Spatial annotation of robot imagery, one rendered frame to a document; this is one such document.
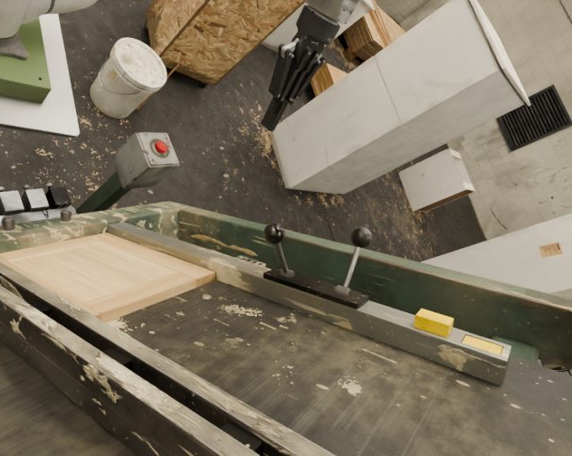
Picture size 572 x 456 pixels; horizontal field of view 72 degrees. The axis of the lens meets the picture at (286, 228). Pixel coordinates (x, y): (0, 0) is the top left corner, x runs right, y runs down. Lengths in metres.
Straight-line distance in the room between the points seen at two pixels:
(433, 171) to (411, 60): 2.79
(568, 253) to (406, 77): 2.07
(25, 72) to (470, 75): 2.27
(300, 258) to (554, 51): 8.24
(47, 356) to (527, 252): 3.82
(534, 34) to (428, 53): 6.33
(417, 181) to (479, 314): 4.76
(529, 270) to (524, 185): 4.59
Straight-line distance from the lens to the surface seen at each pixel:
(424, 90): 2.82
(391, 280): 0.90
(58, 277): 0.88
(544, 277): 4.05
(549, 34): 9.09
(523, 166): 8.56
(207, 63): 2.97
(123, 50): 2.41
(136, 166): 1.32
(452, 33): 2.89
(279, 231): 0.67
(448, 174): 5.46
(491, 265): 4.11
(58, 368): 0.56
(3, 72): 1.38
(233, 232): 1.12
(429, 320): 0.64
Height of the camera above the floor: 1.87
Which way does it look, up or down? 37 degrees down
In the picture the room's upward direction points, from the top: 64 degrees clockwise
